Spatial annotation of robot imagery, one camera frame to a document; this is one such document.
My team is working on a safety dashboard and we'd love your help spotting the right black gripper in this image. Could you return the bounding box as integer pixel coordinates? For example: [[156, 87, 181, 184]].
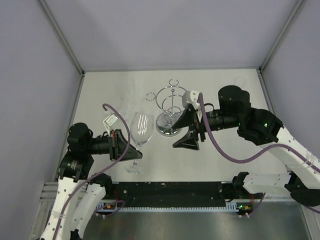
[[172, 108, 240, 150]]

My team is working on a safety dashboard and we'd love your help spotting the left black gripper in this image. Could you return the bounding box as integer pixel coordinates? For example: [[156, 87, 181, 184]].
[[85, 128, 143, 161]]

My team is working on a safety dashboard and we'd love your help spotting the round wine glass back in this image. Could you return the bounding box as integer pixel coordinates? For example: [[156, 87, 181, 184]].
[[124, 111, 155, 175]]

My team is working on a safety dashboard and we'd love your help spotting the round wine glass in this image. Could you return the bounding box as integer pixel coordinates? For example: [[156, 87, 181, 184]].
[[124, 111, 155, 175], [117, 96, 132, 120]]

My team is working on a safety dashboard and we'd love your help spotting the ribbed champagne flute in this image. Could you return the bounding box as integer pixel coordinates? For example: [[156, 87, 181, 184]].
[[233, 76, 247, 89], [126, 77, 137, 113]]

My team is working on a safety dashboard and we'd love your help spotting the round wine glass front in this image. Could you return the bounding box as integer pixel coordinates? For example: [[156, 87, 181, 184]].
[[117, 96, 132, 120]]

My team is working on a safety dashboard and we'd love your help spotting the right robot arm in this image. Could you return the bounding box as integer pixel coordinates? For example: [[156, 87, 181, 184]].
[[173, 85, 320, 213]]

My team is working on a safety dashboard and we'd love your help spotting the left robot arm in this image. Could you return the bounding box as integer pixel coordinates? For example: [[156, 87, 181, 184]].
[[40, 122, 143, 240]]

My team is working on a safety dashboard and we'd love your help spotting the chrome wine glass rack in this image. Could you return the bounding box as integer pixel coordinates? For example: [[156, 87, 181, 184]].
[[155, 79, 187, 137]]

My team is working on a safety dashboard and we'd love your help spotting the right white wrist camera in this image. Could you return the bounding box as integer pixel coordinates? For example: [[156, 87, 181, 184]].
[[182, 90, 203, 120]]

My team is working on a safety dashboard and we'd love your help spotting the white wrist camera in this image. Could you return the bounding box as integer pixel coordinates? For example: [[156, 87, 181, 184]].
[[182, 90, 203, 120], [102, 113, 118, 134]]

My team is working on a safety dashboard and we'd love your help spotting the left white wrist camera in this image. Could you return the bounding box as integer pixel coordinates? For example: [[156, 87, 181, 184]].
[[102, 113, 118, 134]]

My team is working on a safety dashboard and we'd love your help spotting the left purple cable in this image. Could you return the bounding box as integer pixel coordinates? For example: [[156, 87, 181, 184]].
[[51, 102, 132, 240]]

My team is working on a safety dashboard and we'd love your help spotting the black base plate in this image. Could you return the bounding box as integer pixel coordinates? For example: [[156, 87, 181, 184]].
[[103, 181, 239, 208]]

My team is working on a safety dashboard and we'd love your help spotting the white toothed cable duct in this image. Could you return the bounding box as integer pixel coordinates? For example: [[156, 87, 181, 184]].
[[94, 201, 253, 214]]

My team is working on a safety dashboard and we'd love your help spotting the left aluminium frame post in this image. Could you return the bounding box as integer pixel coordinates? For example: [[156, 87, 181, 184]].
[[36, 0, 85, 77]]

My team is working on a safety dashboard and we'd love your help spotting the aluminium frame post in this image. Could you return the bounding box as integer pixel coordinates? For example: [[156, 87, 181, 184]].
[[36, 0, 85, 77], [258, 0, 307, 74]]

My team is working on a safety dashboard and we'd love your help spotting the right aluminium frame post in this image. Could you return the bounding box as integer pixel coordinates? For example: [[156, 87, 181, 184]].
[[258, 0, 307, 74]]

